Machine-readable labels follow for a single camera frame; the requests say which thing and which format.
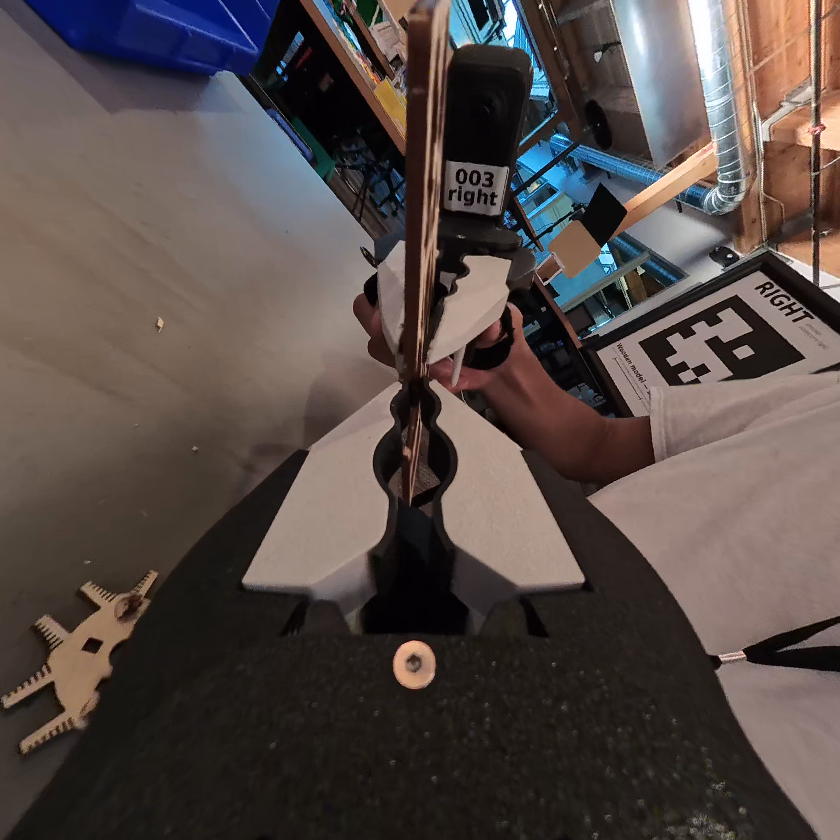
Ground wooden spoked gear with hub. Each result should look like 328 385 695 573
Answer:
0 570 160 756

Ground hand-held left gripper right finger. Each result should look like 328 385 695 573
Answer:
425 382 586 634

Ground wooden part sheet round cutouts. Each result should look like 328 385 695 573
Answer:
402 0 454 509

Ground wooden storage shelf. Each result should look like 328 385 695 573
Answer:
249 0 411 217

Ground person's right forearm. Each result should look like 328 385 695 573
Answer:
482 354 657 487

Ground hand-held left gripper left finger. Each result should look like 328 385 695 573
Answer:
241 382 404 634

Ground person's white t-shirt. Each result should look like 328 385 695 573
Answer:
587 371 840 840

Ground black lanyard strap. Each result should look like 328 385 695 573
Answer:
709 616 840 672

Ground person's right hand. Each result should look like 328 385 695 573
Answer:
353 292 536 398

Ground wooden beam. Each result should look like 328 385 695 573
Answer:
548 144 719 278

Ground metal ventilation box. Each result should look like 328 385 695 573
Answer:
610 0 700 168

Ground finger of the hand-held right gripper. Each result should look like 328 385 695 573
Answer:
377 240 421 371
425 255 511 368

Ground grey desk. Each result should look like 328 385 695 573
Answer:
0 7 421 840

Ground silver ventilation duct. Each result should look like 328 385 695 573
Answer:
551 0 756 217

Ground framed black-white marker sign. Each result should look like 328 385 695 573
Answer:
581 251 840 419

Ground blue plastic bin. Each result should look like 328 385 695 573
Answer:
23 0 280 76

